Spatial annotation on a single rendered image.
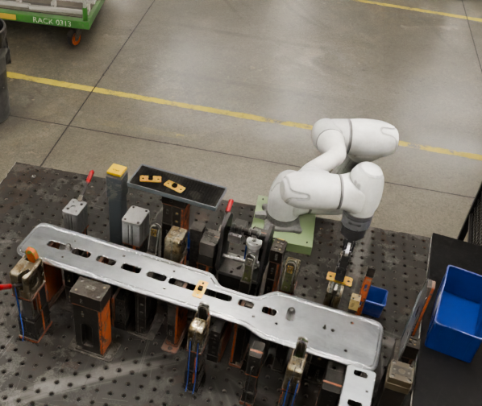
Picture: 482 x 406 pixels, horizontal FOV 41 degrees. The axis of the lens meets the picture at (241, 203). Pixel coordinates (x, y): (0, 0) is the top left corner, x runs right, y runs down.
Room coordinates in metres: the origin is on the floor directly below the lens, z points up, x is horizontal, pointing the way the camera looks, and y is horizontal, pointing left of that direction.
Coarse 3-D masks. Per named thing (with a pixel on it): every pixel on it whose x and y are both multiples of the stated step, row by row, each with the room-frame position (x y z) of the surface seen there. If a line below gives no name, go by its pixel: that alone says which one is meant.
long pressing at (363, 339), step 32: (64, 256) 1.66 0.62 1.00; (96, 256) 1.68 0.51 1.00; (128, 256) 1.71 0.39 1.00; (128, 288) 1.55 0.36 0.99; (160, 288) 1.57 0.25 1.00; (224, 288) 1.60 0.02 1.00; (224, 320) 1.47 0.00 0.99; (256, 320) 1.48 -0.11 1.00; (288, 320) 1.50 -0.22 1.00; (320, 320) 1.52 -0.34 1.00; (352, 320) 1.54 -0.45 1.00; (320, 352) 1.38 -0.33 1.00; (352, 352) 1.40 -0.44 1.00
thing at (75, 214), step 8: (72, 200) 1.91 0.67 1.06; (64, 208) 1.86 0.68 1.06; (72, 208) 1.87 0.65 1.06; (80, 208) 1.87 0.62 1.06; (64, 216) 1.84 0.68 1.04; (72, 216) 1.83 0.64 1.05; (80, 216) 1.85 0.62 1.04; (64, 224) 1.84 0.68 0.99; (72, 224) 1.84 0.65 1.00; (80, 224) 1.85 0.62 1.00; (88, 224) 1.91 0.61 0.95; (80, 232) 1.84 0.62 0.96; (88, 256) 1.89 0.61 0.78
